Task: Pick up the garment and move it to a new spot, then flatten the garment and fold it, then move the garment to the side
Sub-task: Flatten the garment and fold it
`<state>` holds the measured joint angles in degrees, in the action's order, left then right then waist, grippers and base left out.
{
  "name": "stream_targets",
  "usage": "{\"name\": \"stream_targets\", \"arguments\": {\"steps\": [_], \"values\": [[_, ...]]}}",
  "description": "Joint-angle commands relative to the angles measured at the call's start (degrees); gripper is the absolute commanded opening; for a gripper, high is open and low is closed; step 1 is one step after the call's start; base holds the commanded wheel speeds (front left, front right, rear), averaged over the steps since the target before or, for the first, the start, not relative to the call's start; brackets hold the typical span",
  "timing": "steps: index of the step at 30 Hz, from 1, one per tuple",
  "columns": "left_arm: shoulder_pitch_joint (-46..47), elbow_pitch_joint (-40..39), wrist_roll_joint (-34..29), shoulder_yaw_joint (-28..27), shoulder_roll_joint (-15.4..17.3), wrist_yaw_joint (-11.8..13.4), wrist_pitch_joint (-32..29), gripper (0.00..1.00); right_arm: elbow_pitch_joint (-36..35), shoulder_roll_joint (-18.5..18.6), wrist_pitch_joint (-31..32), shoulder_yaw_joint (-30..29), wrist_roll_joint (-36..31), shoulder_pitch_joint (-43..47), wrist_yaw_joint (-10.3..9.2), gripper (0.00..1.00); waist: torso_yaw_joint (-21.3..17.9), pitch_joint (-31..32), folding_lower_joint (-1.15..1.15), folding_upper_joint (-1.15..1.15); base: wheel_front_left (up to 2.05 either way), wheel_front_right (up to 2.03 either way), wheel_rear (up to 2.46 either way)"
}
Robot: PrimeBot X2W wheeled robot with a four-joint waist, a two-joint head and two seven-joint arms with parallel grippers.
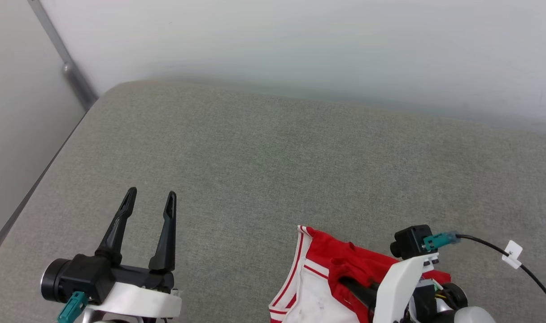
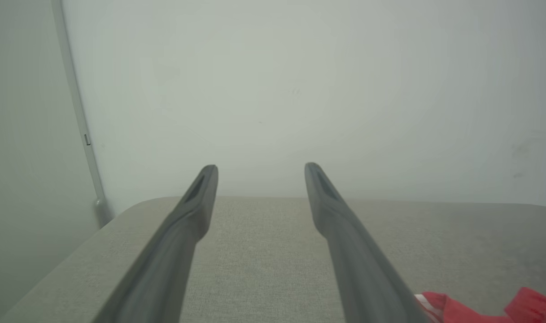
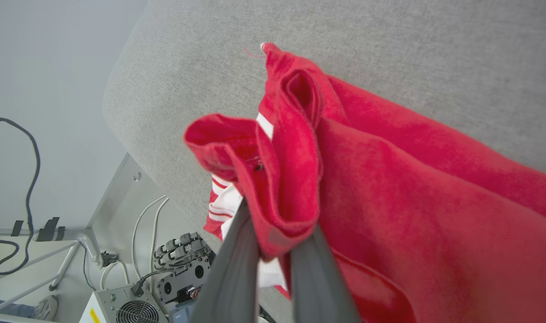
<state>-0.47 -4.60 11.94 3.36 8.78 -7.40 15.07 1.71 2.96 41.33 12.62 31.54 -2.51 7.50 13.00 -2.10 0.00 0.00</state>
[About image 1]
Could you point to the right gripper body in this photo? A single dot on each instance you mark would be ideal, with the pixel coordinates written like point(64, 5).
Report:
point(396, 291)

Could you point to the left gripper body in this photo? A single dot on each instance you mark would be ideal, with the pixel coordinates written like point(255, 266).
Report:
point(142, 300)

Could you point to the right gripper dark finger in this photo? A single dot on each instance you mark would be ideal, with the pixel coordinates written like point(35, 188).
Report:
point(360, 294)

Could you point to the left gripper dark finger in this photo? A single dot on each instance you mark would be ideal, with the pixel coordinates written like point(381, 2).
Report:
point(118, 229)
point(167, 237)

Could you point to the red shirt with white sleeves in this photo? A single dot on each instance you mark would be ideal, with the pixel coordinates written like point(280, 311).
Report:
point(335, 251)

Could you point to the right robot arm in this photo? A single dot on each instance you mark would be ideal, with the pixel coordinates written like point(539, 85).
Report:
point(474, 315)

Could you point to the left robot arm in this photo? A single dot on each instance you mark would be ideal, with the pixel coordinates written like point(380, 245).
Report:
point(115, 318)

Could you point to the grey fabric sofa cushion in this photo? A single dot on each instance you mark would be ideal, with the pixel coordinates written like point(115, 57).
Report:
point(255, 179)

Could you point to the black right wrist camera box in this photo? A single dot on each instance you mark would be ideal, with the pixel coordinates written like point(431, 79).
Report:
point(409, 242)

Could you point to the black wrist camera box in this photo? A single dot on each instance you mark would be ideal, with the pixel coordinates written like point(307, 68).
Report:
point(409, 242)
point(86, 276)

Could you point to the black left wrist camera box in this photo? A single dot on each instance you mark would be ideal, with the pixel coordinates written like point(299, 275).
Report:
point(86, 276)

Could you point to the teal right camera connector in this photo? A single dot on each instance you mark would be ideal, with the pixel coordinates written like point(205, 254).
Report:
point(441, 241)

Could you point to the teal camera connector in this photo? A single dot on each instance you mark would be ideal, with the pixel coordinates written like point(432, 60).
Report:
point(441, 241)
point(71, 307)

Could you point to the teal left camera connector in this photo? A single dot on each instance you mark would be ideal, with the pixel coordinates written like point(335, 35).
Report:
point(71, 307)

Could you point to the grey metal wall strip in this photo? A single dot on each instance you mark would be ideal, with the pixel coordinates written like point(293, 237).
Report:
point(71, 72)

